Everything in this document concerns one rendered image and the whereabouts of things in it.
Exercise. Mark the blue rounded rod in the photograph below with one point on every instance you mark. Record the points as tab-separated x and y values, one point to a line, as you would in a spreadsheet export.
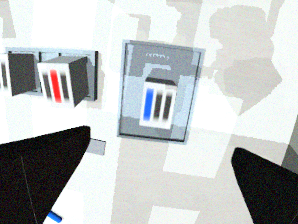
54	216

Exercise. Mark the large grey flat panel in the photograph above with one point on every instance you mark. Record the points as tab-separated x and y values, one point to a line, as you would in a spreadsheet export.
290	160

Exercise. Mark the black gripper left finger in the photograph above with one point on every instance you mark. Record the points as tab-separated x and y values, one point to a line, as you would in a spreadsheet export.
33	173

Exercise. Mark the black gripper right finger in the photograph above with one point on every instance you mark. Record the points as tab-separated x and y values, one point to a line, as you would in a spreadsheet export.
269	190

